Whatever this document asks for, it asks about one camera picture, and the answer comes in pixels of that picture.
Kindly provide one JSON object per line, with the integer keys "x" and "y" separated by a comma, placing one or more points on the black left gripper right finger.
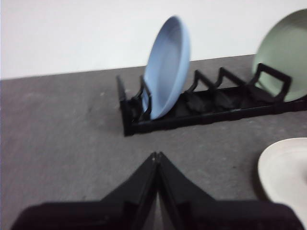
{"x": 216, "y": 215}

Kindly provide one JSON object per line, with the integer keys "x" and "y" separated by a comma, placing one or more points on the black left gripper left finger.
{"x": 108, "y": 215}

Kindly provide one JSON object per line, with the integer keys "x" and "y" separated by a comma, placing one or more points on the cream yellow plate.
{"x": 283, "y": 167}

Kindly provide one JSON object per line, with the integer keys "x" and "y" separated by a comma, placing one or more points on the black plate rack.
{"x": 216, "y": 115}

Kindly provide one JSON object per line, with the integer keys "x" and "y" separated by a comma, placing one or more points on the blue plate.
{"x": 165, "y": 67}

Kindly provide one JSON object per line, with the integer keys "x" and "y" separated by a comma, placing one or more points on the green plate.
{"x": 287, "y": 48}

